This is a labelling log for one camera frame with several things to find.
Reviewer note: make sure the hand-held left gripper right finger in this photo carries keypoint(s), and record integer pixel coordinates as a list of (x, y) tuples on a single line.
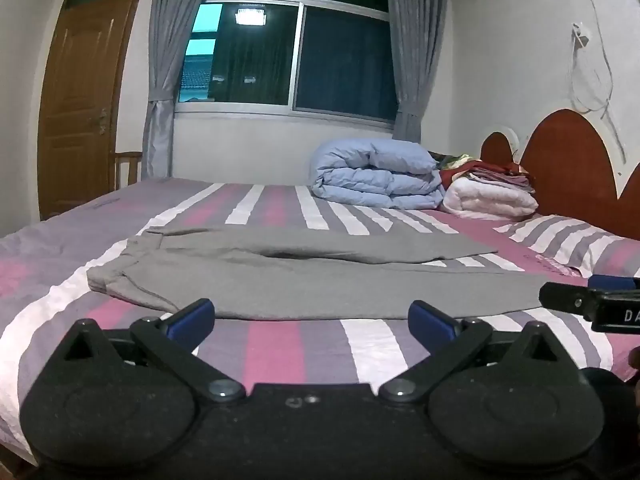
[(431, 322)]

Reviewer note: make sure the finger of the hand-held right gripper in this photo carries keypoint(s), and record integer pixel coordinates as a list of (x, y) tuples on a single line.
[(615, 282), (565, 298)]

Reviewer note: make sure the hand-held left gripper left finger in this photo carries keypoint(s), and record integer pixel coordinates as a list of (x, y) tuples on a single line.
[(191, 320)]

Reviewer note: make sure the grey pants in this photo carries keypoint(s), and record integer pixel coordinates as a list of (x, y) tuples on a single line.
[(310, 285)]

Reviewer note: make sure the striped pillow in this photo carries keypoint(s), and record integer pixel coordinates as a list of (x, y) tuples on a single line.
[(565, 242)]

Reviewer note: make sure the bed with striped sheet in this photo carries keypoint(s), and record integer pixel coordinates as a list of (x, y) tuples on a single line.
[(275, 350)]

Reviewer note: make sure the brown wooden headboard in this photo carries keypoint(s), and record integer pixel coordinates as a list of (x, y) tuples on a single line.
[(570, 170)]

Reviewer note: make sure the white folded blanket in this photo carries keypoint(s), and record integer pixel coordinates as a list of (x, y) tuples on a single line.
[(490, 201)]

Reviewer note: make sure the stack of folded clothes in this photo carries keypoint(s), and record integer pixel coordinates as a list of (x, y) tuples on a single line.
[(500, 176)]

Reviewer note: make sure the light blue folded duvet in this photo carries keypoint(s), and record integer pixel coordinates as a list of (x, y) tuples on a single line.
[(372, 172)]

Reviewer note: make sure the colourful patterned cloth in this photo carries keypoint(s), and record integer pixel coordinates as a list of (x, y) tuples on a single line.
[(452, 160)]

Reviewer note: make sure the wooden chair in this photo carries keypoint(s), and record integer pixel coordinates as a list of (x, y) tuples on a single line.
[(131, 162)]

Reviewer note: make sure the brown wooden door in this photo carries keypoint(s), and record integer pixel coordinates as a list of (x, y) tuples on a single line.
[(85, 100)]

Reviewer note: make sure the grey curtain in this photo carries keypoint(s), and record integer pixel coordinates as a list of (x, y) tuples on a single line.
[(417, 50), (167, 60)]

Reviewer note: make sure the sliding window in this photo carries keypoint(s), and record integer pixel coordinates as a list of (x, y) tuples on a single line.
[(340, 60)]

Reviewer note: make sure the white wall socket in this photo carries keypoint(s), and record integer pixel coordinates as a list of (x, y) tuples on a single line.
[(580, 32)]

